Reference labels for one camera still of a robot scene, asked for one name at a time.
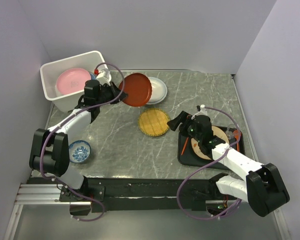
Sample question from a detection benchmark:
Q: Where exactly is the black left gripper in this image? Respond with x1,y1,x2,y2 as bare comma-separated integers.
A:
96,81,128,106

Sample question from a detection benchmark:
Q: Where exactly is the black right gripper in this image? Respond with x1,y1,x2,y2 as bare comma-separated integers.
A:
167,110,203,143

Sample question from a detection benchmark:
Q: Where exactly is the red plate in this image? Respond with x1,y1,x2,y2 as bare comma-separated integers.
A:
123,73,152,107

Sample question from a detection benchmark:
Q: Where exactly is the yellow woven plate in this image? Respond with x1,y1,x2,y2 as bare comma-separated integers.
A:
138,108,171,137

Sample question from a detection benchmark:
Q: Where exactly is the blue plastic plate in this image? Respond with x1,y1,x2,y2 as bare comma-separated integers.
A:
89,72,96,80

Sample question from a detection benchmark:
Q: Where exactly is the pink plate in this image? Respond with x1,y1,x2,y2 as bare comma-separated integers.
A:
55,68,92,96

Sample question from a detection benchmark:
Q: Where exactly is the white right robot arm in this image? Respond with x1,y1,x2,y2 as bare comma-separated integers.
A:
167,110,290,217

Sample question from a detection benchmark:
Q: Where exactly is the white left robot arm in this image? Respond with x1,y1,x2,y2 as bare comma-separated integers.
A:
29,80,127,201

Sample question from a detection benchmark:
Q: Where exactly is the white plastic bin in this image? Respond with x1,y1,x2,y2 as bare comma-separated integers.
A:
40,50,112,112

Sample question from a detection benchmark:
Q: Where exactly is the orange fork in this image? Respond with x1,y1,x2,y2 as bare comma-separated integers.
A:
180,137,189,156

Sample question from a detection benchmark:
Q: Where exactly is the white deep plate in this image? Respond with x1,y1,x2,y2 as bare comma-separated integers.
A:
147,76,168,105

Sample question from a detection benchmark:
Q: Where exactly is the black tray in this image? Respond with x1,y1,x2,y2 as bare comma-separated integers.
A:
177,126,236,167

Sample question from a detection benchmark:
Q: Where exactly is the beige plate on tray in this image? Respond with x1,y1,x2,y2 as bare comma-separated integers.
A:
191,126,230,160

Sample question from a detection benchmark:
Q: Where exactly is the clear glass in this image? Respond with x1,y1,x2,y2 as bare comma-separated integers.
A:
225,124,238,140

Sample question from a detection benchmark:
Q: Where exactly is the orange spoon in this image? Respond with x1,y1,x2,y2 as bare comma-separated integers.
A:
233,129,241,152

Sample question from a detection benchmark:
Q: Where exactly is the blue white patterned bowl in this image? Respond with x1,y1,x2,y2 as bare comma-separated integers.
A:
68,140,92,164

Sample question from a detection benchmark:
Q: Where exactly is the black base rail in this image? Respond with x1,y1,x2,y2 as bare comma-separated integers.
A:
57,177,241,213

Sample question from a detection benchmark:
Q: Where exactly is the aluminium frame rail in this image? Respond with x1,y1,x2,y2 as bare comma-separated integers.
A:
3,182,292,240

